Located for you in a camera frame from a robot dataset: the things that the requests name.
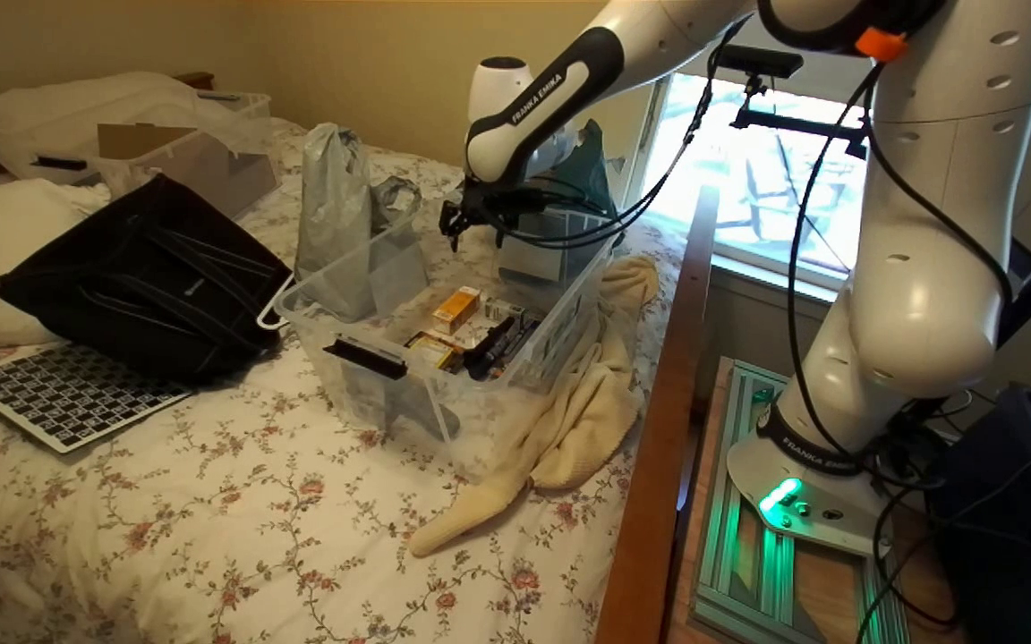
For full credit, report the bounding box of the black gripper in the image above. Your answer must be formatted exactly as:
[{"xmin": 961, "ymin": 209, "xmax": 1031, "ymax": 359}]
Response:
[{"xmin": 437, "ymin": 176, "xmax": 551, "ymax": 259}]

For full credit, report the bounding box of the orange yellow cardboard box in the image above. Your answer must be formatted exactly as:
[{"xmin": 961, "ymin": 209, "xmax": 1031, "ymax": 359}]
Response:
[{"xmin": 426, "ymin": 282, "xmax": 486, "ymax": 340}]

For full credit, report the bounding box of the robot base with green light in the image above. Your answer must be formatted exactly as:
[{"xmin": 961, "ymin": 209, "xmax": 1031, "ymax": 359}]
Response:
[{"xmin": 721, "ymin": 431, "xmax": 892, "ymax": 563}]

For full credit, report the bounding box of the clear plastic storage container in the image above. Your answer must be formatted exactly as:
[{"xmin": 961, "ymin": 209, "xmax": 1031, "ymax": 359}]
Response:
[{"xmin": 282, "ymin": 209, "xmax": 630, "ymax": 447}]

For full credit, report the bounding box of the brown cardboard box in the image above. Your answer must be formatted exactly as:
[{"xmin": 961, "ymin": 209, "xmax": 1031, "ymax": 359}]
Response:
[{"xmin": 94, "ymin": 120, "xmax": 282, "ymax": 221}]

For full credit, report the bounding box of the crumpled grey plastic bag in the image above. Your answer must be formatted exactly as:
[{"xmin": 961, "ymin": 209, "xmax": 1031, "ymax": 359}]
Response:
[{"xmin": 361, "ymin": 171, "xmax": 437, "ymax": 319}]

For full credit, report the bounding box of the black cosmetic tube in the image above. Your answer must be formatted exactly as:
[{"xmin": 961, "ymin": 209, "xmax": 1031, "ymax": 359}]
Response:
[{"xmin": 458, "ymin": 312, "xmax": 534, "ymax": 383}]

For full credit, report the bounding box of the silver plastic bag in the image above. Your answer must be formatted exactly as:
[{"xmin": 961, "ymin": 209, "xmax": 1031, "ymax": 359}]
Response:
[{"xmin": 291, "ymin": 120, "xmax": 380, "ymax": 325}]

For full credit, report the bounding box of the teal fabric bag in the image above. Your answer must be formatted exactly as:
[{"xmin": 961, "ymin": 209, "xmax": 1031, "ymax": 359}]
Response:
[{"xmin": 534, "ymin": 120, "xmax": 621, "ymax": 221}]

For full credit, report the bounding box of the white clothes hanger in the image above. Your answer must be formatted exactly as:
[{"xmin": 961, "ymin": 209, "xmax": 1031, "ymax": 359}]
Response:
[{"xmin": 253, "ymin": 224, "xmax": 400, "ymax": 338}]

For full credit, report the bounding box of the cream towel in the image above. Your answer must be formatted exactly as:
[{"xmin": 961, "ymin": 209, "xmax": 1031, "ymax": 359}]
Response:
[{"xmin": 404, "ymin": 255, "xmax": 664, "ymax": 563}]

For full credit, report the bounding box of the window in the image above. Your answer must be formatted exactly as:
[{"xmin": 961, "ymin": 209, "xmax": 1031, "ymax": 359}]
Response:
[{"xmin": 639, "ymin": 67, "xmax": 874, "ymax": 294}]

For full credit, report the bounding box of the floral bedsheet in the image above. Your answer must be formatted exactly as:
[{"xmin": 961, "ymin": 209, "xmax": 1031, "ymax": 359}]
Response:
[{"xmin": 0, "ymin": 111, "xmax": 687, "ymax": 644}]

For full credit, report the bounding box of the black white checkerboard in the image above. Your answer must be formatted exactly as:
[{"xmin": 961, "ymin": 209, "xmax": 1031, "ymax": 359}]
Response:
[{"xmin": 0, "ymin": 340, "xmax": 199, "ymax": 461}]

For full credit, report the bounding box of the teal wooden platform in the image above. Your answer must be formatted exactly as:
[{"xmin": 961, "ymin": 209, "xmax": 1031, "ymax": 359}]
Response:
[{"xmin": 687, "ymin": 353, "xmax": 915, "ymax": 644}]

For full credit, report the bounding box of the white pillow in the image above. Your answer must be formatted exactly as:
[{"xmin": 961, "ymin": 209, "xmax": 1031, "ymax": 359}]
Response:
[{"xmin": 0, "ymin": 176, "xmax": 114, "ymax": 353}]

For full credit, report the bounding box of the dark blue bag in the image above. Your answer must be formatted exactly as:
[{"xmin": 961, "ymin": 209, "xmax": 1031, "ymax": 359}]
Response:
[{"xmin": 926, "ymin": 383, "xmax": 1031, "ymax": 644}]

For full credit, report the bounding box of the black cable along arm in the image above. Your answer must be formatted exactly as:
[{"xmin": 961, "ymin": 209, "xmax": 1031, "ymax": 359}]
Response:
[{"xmin": 504, "ymin": 12, "xmax": 760, "ymax": 259}]

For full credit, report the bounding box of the black cable at base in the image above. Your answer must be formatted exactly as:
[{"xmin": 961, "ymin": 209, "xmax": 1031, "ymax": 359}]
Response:
[{"xmin": 775, "ymin": 58, "xmax": 1023, "ymax": 484}]

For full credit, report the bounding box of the black camera on stand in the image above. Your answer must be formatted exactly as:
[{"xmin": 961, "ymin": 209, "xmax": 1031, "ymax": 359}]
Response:
[{"xmin": 708, "ymin": 42, "xmax": 874, "ymax": 162}]

